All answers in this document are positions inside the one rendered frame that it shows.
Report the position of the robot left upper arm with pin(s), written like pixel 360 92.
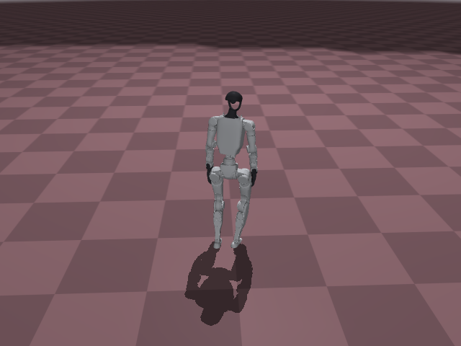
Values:
pixel 212 128

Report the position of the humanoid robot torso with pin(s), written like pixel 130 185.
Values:
pixel 230 136

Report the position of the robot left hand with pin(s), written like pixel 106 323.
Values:
pixel 208 172

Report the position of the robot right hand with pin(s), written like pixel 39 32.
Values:
pixel 253 174

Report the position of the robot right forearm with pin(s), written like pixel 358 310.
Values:
pixel 253 161

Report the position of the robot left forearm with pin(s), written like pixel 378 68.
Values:
pixel 209 155

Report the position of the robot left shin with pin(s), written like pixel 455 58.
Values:
pixel 218 221

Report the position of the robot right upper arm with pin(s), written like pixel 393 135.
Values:
pixel 249 126

